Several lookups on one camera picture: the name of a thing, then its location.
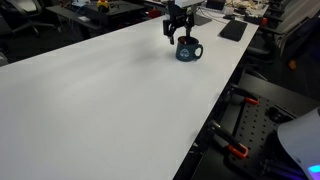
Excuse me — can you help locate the far orange-handled black clamp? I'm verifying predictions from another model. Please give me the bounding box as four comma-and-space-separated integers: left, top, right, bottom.
230, 85, 259, 105

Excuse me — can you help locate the near orange-handled black clamp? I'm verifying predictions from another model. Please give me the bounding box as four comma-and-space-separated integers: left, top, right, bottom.
209, 120, 249, 159

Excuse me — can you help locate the black office chair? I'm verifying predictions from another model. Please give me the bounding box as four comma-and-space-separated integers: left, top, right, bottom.
244, 0, 320, 75
0, 0, 55, 37

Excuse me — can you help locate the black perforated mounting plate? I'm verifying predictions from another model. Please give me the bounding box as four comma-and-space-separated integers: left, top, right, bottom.
226, 96, 304, 180

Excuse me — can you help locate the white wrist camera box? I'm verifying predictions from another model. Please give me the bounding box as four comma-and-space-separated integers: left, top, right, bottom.
174, 0, 205, 8

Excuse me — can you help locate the black side desk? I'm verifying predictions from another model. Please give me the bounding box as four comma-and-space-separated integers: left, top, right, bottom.
47, 0, 145, 39

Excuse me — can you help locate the black office chair left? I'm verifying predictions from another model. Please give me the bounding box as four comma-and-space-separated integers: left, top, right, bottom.
0, 0, 55, 37

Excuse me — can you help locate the orange-handled black clamp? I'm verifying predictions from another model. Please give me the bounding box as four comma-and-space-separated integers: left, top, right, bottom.
209, 120, 249, 159
230, 85, 259, 105

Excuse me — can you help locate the black office chair right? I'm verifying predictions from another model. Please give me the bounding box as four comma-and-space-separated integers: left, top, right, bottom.
244, 0, 320, 75

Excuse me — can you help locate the yellow red toy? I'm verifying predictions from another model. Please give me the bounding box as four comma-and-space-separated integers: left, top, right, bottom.
96, 0, 109, 12

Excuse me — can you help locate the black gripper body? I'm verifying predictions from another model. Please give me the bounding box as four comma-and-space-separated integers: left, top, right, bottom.
168, 1, 194, 27

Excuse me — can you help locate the dark blue ceramic mug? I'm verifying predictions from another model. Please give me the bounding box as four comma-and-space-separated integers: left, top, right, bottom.
176, 36, 203, 62

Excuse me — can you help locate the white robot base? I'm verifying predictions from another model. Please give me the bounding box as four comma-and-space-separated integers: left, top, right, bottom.
277, 108, 320, 180

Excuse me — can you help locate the black keyboard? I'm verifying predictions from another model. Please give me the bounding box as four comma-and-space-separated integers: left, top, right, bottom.
219, 20, 247, 41

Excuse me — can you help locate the grey monitor stand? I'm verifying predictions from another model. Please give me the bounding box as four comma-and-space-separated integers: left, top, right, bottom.
192, 0, 210, 26

